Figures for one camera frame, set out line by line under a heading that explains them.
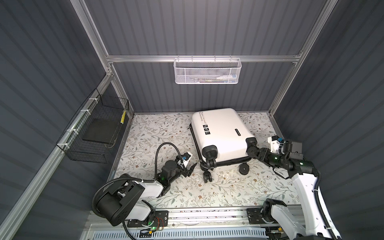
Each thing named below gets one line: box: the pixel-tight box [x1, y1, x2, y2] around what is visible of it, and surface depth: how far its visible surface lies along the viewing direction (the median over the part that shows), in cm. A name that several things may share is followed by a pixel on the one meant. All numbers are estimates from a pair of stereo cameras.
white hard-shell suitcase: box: [189, 108, 258, 184], surface depth 82 cm
